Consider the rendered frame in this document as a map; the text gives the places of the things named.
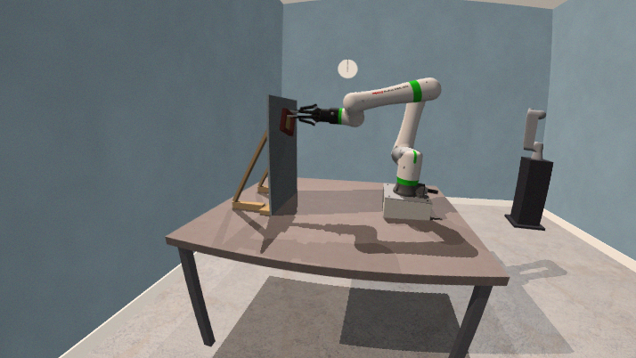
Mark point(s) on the dark red rectangular frame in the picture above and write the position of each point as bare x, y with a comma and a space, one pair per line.
289, 123

